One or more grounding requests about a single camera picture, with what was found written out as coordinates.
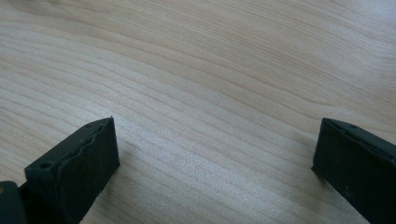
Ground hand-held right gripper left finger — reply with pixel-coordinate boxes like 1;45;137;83
23;116;121;224

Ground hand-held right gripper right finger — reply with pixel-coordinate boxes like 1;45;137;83
311;117;396;224

